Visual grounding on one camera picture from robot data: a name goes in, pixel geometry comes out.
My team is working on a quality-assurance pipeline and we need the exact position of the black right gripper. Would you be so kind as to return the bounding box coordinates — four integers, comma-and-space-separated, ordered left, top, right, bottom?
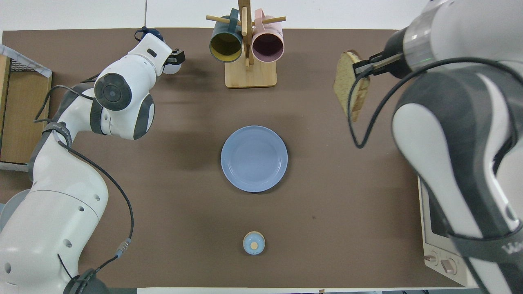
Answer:
354, 29, 414, 79

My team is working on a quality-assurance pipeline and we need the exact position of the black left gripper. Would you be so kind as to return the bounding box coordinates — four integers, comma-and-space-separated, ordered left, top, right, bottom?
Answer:
165, 49, 186, 66

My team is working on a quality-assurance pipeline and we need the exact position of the seasoning bottle navy cap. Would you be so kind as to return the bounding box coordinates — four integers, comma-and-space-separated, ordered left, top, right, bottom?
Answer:
135, 27, 182, 75

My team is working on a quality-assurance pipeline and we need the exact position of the toasted bread slice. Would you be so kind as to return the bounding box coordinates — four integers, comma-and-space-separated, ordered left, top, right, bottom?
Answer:
333, 50, 371, 123

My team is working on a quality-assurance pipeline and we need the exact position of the blue round plate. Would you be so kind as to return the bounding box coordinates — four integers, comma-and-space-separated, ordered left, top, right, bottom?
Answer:
221, 125, 288, 193

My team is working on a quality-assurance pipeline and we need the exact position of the dark teal mug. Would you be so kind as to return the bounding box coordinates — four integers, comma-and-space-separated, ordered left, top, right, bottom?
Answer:
209, 8, 244, 63

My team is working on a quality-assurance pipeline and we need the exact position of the wooden mug rack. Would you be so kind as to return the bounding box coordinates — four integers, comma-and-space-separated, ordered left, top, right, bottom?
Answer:
206, 0, 286, 89

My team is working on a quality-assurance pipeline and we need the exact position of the pink mug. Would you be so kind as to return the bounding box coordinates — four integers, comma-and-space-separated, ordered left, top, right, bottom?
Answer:
251, 9, 285, 63

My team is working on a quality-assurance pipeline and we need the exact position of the brown table mat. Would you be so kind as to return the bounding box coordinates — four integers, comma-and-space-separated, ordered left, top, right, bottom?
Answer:
0, 28, 462, 288

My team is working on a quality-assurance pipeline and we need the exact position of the white checkered cloth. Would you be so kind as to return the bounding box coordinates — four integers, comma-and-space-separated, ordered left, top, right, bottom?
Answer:
0, 44, 53, 78

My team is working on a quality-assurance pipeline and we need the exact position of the wooden shelf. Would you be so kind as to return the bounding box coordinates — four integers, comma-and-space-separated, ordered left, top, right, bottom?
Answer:
0, 55, 53, 165

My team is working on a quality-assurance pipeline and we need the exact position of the white toaster oven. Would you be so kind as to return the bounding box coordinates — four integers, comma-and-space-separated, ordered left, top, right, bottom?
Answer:
417, 176, 478, 288

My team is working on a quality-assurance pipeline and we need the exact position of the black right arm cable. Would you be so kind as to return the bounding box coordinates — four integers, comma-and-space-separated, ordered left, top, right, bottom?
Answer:
346, 56, 523, 149

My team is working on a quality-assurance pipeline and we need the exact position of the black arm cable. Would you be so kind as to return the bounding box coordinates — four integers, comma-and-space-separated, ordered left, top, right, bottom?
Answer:
346, 56, 523, 149
34, 73, 135, 294

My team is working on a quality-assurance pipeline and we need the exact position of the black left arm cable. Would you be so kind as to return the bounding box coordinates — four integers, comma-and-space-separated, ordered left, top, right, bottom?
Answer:
34, 73, 135, 294

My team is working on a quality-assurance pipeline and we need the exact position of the black wire basket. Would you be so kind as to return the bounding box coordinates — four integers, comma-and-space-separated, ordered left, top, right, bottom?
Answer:
8, 59, 36, 72

